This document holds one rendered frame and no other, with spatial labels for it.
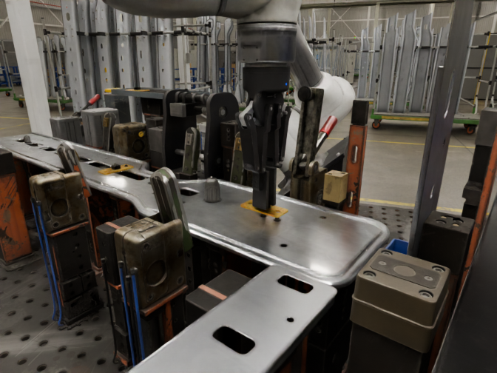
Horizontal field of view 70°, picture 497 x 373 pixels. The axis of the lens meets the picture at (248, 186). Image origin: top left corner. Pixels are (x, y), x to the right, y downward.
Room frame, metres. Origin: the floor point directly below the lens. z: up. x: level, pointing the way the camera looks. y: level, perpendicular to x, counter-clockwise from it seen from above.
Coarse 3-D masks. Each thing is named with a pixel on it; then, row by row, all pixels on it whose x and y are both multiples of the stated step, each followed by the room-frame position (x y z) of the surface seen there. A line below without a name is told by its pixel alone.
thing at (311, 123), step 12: (300, 96) 0.69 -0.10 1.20; (312, 96) 0.70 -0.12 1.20; (312, 108) 0.71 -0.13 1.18; (300, 120) 0.71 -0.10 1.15; (312, 120) 0.70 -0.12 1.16; (300, 132) 0.71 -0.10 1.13; (312, 132) 0.69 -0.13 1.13; (300, 144) 0.71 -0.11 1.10; (312, 144) 0.69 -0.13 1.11; (300, 156) 0.71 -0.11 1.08; (312, 156) 0.69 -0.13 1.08
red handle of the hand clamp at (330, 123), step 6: (330, 120) 0.78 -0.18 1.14; (336, 120) 0.79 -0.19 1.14; (324, 126) 0.77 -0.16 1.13; (330, 126) 0.77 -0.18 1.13; (324, 132) 0.76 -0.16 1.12; (330, 132) 0.77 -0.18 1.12; (318, 138) 0.75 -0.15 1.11; (324, 138) 0.75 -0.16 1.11; (318, 144) 0.73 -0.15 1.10; (318, 150) 0.73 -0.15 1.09; (306, 156) 0.71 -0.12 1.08; (300, 162) 0.70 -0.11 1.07; (300, 168) 0.70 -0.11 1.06
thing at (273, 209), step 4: (240, 204) 0.61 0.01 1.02; (244, 204) 0.61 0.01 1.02; (248, 204) 0.61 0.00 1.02; (268, 204) 0.59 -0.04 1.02; (248, 208) 0.59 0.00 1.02; (252, 208) 0.59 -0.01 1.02; (256, 208) 0.59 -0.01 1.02; (268, 208) 0.59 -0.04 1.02; (272, 208) 0.59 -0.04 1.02; (276, 208) 0.59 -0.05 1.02; (280, 208) 0.59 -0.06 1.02; (284, 208) 0.59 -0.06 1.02; (260, 212) 0.57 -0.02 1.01; (264, 212) 0.57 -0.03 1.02; (268, 212) 0.57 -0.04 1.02; (272, 212) 0.57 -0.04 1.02; (276, 212) 0.57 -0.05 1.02; (280, 212) 0.57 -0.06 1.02; (284, 212) 0.57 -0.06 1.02; (272, 216) 0.56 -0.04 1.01; (276, 216) 0.55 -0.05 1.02
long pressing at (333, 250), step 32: (32, 160) 0.98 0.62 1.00; (96, 160) 0.97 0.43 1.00; (128, 160) 0.97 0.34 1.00; (128, 192) 0.71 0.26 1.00; (224, 192) 0.71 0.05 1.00; (192, 224) 0.56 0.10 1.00; (224, 224) 0.56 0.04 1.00; (256, 224) 0.56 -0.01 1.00; (288, 224) 0.56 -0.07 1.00; (320, 224) 0.56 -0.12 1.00; (352, 224) 0.56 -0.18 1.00; (384, 224) 0.55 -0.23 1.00; (256, 256) 0.46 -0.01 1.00; (288, 256) 0.45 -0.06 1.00; (320, 256) 0.45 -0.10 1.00; (352, 256) 0.45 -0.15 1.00
